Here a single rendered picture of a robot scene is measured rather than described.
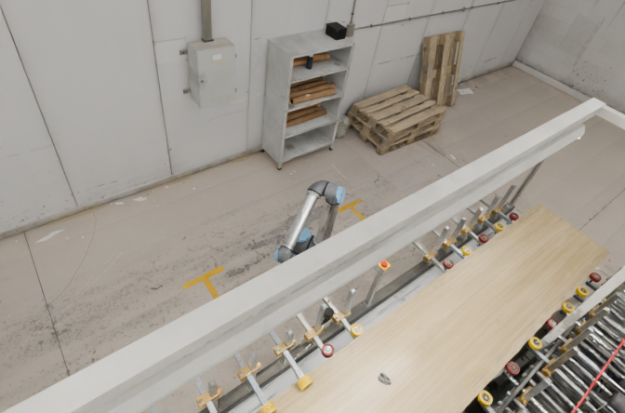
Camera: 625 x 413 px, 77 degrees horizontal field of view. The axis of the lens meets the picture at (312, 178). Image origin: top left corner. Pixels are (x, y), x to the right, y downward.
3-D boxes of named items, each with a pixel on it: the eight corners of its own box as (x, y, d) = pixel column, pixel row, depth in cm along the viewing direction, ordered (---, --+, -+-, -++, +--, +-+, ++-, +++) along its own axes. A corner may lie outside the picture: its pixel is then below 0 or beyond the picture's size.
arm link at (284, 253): (313, 172, 286) (271, 257, 263) (329, 179, 284) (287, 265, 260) (314, 179, 297) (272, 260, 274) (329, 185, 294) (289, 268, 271)
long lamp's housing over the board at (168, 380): (73, 401, 91) (62, 388, 85) (559, 126, 215) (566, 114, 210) (88, 451, 84) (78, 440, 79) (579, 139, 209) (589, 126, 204)
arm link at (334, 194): (313, 244, 336) (330, 176, 289) (332, 252, 332) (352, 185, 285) (306, 256, 324) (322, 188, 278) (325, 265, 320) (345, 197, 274)
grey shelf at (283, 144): (259, 151, 527) (267, 38, 423) (313, 132, 574) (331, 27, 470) (278, 170, 503) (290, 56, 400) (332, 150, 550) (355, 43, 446)
